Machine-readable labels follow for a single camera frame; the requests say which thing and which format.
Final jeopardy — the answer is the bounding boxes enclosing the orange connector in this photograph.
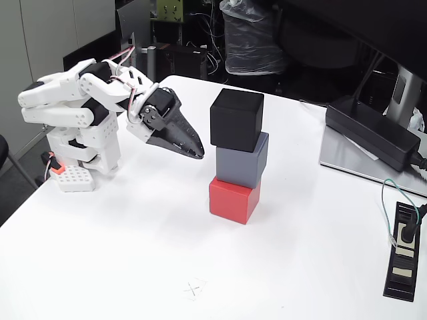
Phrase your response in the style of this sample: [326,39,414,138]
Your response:
[48,151,65,174]

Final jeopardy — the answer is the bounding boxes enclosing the green cable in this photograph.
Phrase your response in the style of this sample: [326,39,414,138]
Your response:
[382,178,421,247]

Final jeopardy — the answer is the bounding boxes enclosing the silver monitor base plate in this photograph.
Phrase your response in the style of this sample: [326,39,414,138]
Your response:
[319,125,427,197]

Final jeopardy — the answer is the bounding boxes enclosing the grey monitor stand neck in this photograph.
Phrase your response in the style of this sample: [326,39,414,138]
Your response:
[383,65,427,129]

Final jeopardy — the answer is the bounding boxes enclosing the green perforated board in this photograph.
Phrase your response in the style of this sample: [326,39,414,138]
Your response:
[156,0,185,23]

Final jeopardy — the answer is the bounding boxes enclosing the white perforated clamp base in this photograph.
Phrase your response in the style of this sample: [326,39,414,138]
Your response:
[55,165,96,193]

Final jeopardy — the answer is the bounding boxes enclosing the black power strip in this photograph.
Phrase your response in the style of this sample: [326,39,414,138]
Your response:
[382,201,420,303]

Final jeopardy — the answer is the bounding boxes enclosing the plastic-wrapped black bin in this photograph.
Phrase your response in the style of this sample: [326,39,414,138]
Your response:
[219,0,288,76]

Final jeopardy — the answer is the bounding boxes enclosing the black adapter power cable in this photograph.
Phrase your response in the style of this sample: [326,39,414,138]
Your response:
[408,149,427,183]

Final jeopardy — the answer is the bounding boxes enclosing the white plastic bag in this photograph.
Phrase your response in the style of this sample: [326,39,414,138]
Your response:
[408,108,427,133]

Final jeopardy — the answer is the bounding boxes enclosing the black cube block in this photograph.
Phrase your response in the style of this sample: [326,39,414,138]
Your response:
[209,88,265,153]

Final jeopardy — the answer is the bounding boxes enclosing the black flat panel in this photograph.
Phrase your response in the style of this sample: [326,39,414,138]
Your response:
[63,31,117,73]

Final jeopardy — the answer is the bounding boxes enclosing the red cube block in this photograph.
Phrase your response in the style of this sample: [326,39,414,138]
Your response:
[208,176,262,225]

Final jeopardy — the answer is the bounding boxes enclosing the clear tape with X mark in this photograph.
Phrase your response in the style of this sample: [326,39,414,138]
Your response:
[181,277,208,302]

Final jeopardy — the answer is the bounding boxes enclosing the black power plug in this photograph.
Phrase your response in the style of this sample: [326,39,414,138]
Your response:
[400,203,427,243]

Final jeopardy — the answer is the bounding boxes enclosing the black monitor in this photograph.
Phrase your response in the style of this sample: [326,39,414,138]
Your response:
[293,0,427,83]

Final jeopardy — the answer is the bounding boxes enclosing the grey cube block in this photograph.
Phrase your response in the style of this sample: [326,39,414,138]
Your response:
[216,131,270,190]

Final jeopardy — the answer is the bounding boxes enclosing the black office chair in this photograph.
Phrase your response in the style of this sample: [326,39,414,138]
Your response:
[0,135,39,191]

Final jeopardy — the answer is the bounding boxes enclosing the black power adapter brick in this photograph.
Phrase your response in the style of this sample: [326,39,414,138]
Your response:
[325,95,422,173]

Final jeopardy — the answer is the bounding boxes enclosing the red white black servo cable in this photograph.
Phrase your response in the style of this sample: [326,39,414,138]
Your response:
[101,46,159,124]

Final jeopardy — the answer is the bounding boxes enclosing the black desktop computer case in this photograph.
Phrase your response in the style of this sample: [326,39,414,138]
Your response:
[155,42,209,81]

